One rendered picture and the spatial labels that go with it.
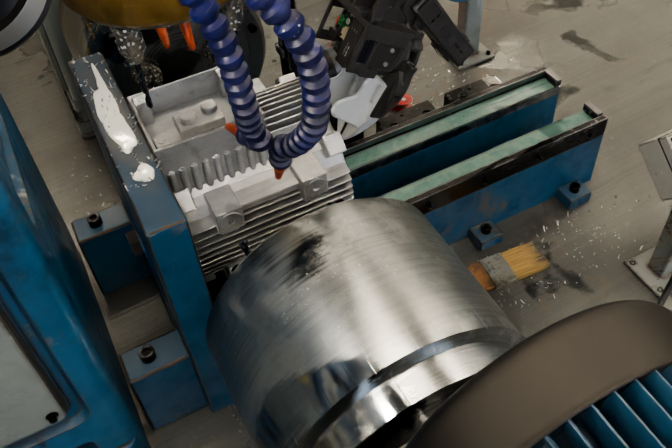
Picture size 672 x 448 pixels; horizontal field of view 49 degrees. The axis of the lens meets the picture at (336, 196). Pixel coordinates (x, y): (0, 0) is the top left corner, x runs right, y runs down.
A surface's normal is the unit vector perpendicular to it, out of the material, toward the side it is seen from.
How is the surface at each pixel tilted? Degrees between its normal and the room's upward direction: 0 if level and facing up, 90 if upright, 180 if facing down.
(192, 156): 90
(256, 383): 58
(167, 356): 0
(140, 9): 90
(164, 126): 0
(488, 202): 90
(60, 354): 90
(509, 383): 23
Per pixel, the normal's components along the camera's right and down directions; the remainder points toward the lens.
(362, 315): -0.19, -0.61
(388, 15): 0.47, 0.63
